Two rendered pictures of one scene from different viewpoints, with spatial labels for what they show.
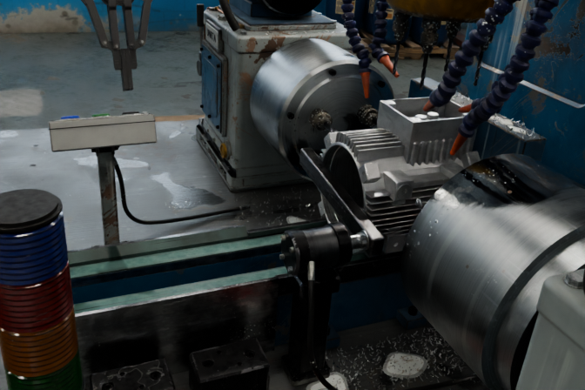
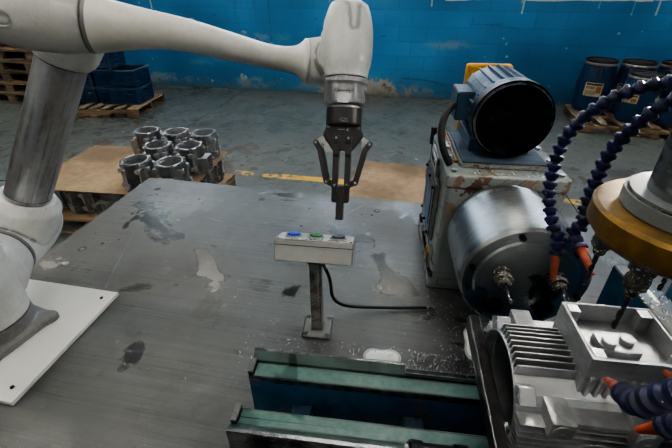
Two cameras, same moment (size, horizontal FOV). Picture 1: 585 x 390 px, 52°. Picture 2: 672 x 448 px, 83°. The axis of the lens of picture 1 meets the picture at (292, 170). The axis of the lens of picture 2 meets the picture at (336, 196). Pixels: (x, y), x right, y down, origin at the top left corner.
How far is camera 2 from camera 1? 0.42 m
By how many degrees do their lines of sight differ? 27
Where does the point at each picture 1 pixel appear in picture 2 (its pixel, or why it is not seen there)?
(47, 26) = (372, 91)
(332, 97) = (519, 258)
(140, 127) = (340, 252)
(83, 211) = not seen: hidden behind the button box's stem
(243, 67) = (448, 198)
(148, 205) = (360, 283)
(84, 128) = (298, 246)
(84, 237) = (305, 303)
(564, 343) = not seen: outside the picture
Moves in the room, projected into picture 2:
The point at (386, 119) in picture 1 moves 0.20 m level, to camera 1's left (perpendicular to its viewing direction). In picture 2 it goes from (565, 327) to (430, 278)
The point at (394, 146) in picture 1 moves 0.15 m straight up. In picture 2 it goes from (564, 370) to (604, 286)
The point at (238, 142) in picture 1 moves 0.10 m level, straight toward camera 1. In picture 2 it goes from (437, 253) to (429, 276)
